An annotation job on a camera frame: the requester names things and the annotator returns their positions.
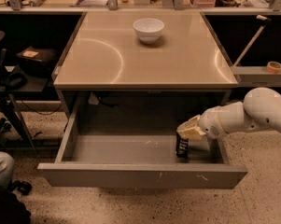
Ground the grey cabinet with glossy top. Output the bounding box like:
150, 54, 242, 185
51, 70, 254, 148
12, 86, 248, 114
54, 8, 238, 114

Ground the white ceramic bowl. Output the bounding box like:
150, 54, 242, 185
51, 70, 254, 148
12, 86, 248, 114
133, 18, 164, 44

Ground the grey open top drawer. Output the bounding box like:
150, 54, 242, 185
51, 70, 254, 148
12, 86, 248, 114
38, 93, 247, 189

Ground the black box with label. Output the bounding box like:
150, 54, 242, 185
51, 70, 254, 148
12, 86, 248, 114
16, 46, 58, 77

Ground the black cable under cabinet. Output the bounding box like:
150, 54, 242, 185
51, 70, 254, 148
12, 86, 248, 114
94, 91, 119, 108

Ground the white stick with black tip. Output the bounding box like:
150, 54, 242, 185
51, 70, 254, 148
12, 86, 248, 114
233, 15, 271, 66

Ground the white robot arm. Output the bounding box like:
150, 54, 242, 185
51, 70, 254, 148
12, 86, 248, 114
176, 87, 281, 140

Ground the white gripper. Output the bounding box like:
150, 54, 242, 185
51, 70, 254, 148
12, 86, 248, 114
176, 106, 223, 140

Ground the person leg in grey trousers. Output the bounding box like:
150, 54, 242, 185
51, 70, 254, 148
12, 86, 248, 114
0, 151, 14, 189

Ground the black office chair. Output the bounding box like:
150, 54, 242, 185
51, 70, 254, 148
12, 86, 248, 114
0, 30, 50, 154

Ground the tape roll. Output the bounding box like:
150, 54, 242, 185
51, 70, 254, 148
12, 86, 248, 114
266, 62, 281, 74

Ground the black rxbar chocolate wrapper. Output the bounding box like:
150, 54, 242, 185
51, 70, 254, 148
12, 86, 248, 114
176, 134, 189, 158

